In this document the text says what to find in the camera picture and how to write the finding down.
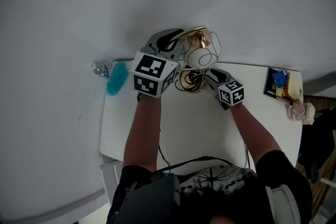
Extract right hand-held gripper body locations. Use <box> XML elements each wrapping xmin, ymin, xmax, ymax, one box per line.
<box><xmin>205</xmin><ymin>70</ymin><xmax>245</xmax><ymax>111</ymax></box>

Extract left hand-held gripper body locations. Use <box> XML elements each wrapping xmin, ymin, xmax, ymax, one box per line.
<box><xmin>130</xmin><ymin>28</ymin><xmax>185</xmax><ymax>99</ymax></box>

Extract brass lamp with wire shade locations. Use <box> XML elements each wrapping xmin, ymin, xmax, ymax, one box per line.
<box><xmin>174</xmin><ymin>24</ymin><xmax>223</xmax><ymax>93</ymax></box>

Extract person's right forearm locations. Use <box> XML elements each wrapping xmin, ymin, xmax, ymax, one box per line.
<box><xmin>229</xmin><ymin>103</ymin><xmax>283</xmax><ymax>166</ymax></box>

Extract person's left forearm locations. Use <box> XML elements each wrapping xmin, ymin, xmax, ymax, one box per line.
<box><xmin>122</xmin><ymin>92</ymin><xmax>162</xmax><ymax>173</ymax></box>

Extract blue fluffy cloth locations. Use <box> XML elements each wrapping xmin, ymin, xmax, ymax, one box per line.
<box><xmin>106</xmin><ymin>60</ymin><xmax>130</xmax><ymax>97</ymax></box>

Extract black square tray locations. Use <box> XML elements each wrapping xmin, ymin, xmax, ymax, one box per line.
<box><xmin>263</xmin><ymin>67</ymin><xmax>305</xmax><ymax>101</ymax></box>

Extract clear plastic water bottle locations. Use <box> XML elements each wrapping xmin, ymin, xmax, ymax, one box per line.
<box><xmin>90</xmin><ymin>60</ymin><xmax>111</xmax><ymax>79</ymax></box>

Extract white table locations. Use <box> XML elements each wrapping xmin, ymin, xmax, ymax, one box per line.
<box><xmin>99</xmin><ymin>60</ymin><xmax>304</xmax><ymax>177</ymax></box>

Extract blue packet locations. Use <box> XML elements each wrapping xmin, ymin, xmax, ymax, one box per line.
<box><xmin>271</xmin><ymin>70</ymin><xmax>288</xmax><ymax>87</ymax></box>

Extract yellow and white wrapper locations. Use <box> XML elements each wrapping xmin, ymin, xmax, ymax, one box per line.
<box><xmin>275</xmin><ymin>72</ymin><xmax>305</xmax><ymax>102</ymax></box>

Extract dark clothing heap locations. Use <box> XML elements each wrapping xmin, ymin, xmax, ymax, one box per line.
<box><xmin>298</xmin><ymin>106</ymin><xmax>336</xmax><ymax>185</ymax></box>

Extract person's black patterned shirt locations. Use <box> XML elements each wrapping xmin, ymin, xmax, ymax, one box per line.
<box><xmin>106</xmin><ymin>150</ymin><xmax>313</xmax><ymax>224</ymax></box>

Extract black chest-mounted box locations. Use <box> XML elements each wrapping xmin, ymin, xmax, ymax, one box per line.
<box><xmin>112</xmin><ymin>172</ymin><xmax>182</xmax><ymax>224</ymax></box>

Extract thin grey cable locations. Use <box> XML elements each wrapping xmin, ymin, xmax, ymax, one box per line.
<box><xmin>243</xmin><ymin>143</ymin><xmax>250</xmax><ymax>169</ymax></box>

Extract black cable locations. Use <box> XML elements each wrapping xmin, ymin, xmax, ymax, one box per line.
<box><xmin>154</xmin><ymin>145</ymin><xmax>235</xmax><ymax>174</ymax></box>

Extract white table leg frame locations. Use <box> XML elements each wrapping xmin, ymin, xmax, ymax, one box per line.
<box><xmin>98</xmin><ymin>159</ymin><xmax>124</xmax><ymax>206</ymax></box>

